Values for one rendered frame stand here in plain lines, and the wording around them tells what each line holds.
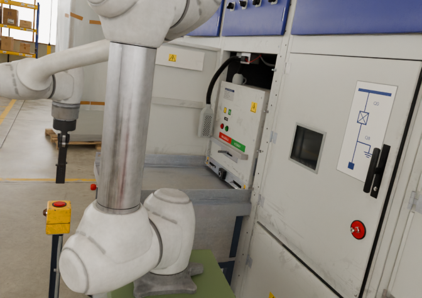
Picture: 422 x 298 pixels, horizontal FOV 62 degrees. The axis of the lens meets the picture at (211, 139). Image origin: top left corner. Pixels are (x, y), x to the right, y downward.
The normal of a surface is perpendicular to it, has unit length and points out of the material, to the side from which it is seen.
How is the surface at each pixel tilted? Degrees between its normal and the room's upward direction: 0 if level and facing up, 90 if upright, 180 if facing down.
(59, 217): 90
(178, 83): 90
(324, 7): 90
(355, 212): 90
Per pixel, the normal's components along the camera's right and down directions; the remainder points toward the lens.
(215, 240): 0.39, 0.25
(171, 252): 0.75, 0.30
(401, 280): -0.91, -0.05
